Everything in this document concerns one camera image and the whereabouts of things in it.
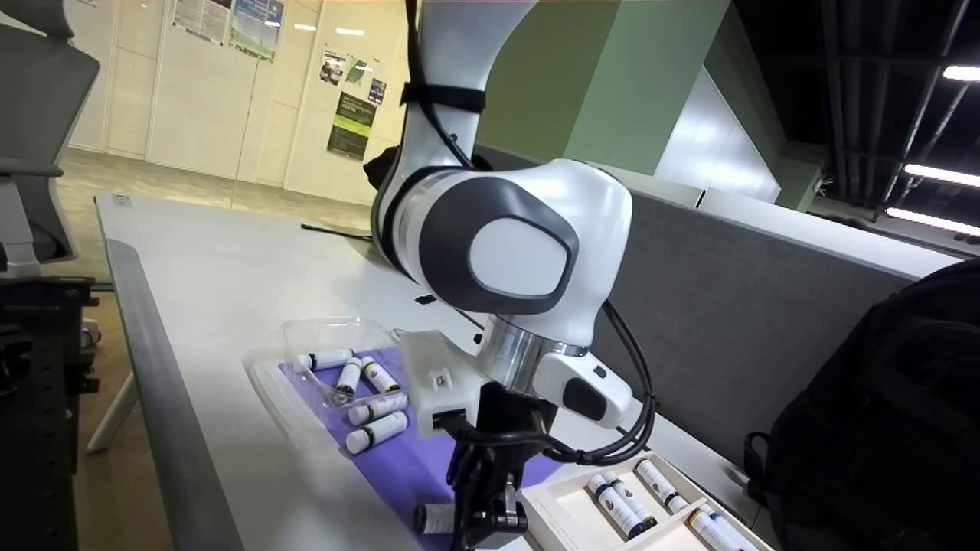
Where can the white marker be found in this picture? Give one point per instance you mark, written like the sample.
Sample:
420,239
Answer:
615,506
436,518
380,376
329,358
733,532
348,376
377,431
710,532
639,506
662,486
379,408

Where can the ceiling light strip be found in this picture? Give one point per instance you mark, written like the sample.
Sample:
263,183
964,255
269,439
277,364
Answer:
963,73
942,174
930,222

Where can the clear plastic lid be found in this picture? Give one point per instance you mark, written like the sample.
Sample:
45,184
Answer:
279,398

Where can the grey desk partition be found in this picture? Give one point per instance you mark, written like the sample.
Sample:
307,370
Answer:
735,306

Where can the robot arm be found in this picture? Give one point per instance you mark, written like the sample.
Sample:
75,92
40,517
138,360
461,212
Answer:
521,252

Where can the white wall poster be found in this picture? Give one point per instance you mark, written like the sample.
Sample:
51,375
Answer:
200,17

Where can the purple mat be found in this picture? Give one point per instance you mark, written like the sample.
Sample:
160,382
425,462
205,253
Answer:
406,459

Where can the grey office chair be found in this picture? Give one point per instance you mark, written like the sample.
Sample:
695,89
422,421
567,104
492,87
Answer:
38,115

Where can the black backpack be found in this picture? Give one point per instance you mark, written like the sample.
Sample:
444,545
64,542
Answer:
888,428

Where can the white divided tray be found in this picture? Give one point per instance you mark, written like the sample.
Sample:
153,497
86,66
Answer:
574,513

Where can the small wall notice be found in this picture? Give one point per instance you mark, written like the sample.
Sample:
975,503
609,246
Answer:
377,91
357,71
333,67

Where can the black wall poster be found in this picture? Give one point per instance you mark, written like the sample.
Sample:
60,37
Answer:
352,126

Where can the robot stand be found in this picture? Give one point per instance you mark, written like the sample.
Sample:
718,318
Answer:
38,413

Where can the clear plastic box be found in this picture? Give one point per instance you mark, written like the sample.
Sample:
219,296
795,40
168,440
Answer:
337,337

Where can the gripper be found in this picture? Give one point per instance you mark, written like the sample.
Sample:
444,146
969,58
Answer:
509,421

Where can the green and blue wall poster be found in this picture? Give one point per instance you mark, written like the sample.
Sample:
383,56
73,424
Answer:
256,27

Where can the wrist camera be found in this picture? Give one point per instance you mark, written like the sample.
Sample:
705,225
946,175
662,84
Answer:
440,375

